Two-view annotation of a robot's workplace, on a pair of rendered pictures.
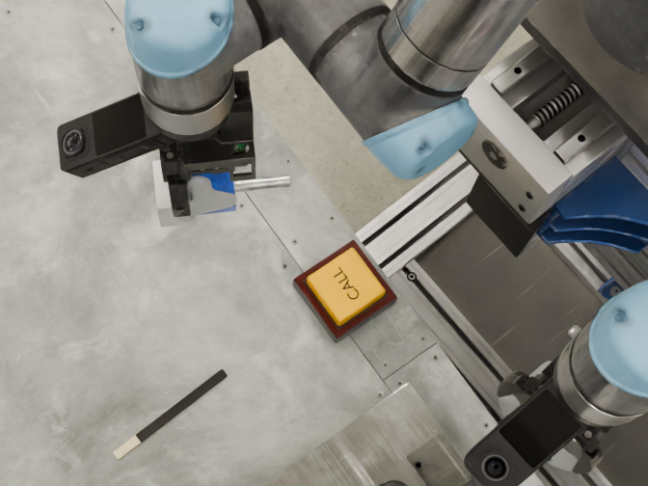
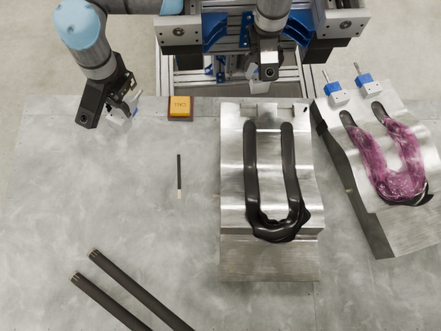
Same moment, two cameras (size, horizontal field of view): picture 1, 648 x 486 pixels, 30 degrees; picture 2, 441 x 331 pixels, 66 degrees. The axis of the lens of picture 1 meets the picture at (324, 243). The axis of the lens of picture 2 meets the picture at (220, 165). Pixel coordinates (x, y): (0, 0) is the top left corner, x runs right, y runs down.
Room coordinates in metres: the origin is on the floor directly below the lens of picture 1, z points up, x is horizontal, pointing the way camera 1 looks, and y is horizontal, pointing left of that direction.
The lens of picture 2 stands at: (-0.08, 0.27, 1.78)
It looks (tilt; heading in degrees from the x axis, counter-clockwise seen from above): 71 degrees down; 311
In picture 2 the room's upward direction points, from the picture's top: 4 degrees clockwise
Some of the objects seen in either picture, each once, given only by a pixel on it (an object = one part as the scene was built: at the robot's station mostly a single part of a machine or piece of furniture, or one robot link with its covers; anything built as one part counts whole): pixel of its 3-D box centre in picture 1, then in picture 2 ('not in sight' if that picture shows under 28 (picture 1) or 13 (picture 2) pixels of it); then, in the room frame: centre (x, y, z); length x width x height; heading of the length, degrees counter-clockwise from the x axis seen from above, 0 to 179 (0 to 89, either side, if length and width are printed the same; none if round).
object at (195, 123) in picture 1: (186, 80); (95, 60); (0.40, 0.13, 1.17); 0.08 x 0.08 x 0.05
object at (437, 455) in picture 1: (439, 468); (248, 112); (0.18, -0.15, 0.87); 0.05 x 0.05 x 0.04; 45
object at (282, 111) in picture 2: not in sight; (284, 112); (0.10, -0.22, 0.87); 0.05 x 0.05 x 0.04; 45
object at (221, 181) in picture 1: (223, 187); (128, 107); (0.41, 0.11, 0.93); 0.13 x 0.05 x 0.05; 107
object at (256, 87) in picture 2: not in sight; (256, 69); (0.24, -0.24, 0.93); 0.13 x 0.05 x 0.05; 143
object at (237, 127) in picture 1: (201, 123); (109, 79); (0.40, 0.12, 1.09); 0.09 x 0.08 x 0.12; 106
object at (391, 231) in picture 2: not in sight; (387, 160); (-0.21, -0.33, 0.86); 0.50 x 0.26 x 0.11; 152
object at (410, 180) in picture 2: not in sight; (392, 154); (-0.20, -0.32, 0.90); 0.26 x 0.18 x 0.08; 152
